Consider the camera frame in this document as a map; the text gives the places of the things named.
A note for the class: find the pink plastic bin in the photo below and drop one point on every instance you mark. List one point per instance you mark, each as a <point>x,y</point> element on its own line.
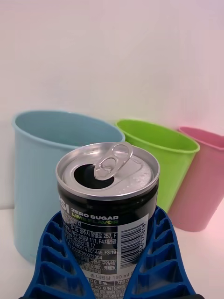
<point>200,187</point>

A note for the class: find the green plastic bin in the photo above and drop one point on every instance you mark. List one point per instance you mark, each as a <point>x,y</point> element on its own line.
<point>172,170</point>

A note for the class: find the black drink can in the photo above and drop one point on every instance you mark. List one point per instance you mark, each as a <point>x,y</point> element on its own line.
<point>105,222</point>

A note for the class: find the pale blue plastic bin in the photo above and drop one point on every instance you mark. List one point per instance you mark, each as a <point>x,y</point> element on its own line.
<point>35,187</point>

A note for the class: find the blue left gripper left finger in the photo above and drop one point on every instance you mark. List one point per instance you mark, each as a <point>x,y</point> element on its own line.
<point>53,268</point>

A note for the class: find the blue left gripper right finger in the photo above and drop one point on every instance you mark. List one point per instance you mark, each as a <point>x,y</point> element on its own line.
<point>161,268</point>

